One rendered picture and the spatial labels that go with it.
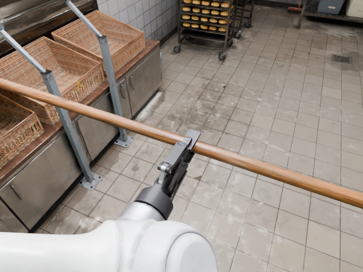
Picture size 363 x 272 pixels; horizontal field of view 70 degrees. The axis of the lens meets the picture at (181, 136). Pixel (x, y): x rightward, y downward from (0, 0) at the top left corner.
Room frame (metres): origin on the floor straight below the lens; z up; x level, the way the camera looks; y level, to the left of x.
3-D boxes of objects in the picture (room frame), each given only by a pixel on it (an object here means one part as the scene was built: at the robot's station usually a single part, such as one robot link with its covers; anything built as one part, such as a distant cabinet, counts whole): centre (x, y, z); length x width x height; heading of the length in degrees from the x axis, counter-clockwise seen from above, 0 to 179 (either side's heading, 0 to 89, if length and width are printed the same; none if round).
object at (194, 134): (0.44, -0.02, 1.21); 0.07 x 0.03 x 0.01; 155
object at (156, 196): (0.30, 0.05, 1.19); 0.09 x 0.07 x 0.08; 155
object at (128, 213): (0.23, 0.08, 1.19); 0.09 x 0.06 x 0.09; 65
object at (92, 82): (1.53, 0.90, 0.72); 0.56 x 0.49 x 0.28; 157
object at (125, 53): (2.09, 0.65, 0.72); 0.56 x 0.49 x 0.28; 156
